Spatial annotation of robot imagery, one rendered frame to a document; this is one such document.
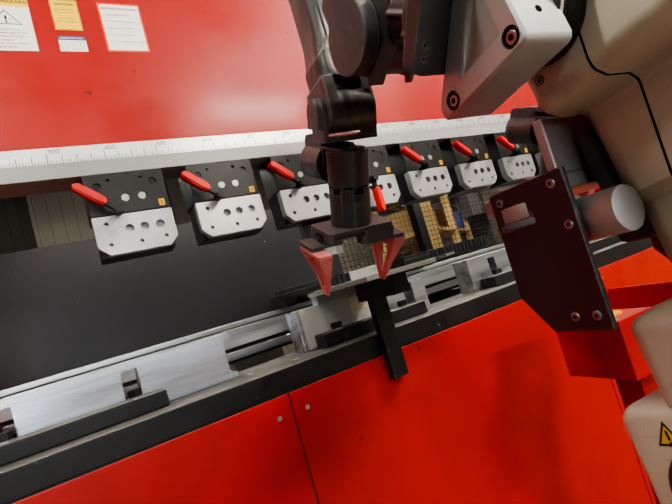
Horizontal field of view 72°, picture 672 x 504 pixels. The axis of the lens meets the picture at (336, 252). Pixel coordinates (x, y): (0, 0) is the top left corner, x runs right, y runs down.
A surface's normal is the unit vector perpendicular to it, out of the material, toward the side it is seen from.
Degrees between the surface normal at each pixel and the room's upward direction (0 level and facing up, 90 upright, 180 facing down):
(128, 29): 90
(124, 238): 90
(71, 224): 90
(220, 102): 90
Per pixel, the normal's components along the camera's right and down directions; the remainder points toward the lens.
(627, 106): -0.88, 0.22
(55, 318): 0.47, -0.21
